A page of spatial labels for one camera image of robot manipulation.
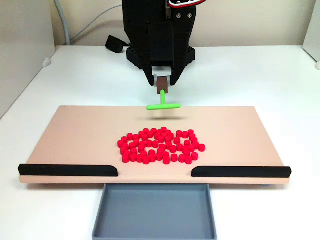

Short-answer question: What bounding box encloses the green T-shaped pusher tool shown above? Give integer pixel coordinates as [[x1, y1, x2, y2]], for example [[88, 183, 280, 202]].
[[146, 76, 182, 111]]

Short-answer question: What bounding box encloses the beige flat board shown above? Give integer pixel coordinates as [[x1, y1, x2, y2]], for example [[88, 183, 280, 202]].
[[19, 105, 292, 186]]

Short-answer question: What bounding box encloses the grey plastic tray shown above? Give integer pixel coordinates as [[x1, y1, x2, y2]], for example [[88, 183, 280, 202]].
[[91, 183, 218, 240]]

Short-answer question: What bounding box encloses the black strap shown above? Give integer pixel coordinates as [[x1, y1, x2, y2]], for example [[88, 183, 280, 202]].
[[104, 34, 126, 54]]

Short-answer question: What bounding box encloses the white red black servo cable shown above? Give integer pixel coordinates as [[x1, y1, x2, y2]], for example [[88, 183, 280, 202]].
[[167, 0, 209, 8]]

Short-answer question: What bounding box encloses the thin grey cable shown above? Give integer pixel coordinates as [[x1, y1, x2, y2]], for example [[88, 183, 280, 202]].
[[70, 4, 123, 43]]

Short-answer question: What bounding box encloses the thick grey cable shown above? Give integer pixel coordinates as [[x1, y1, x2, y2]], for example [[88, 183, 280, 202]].
[[53, 0, 73, 46]]

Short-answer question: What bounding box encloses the black edge rail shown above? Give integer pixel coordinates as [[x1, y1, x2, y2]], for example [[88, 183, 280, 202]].
[[191, 165, 292, 179], [17, 163, 119, 178]]

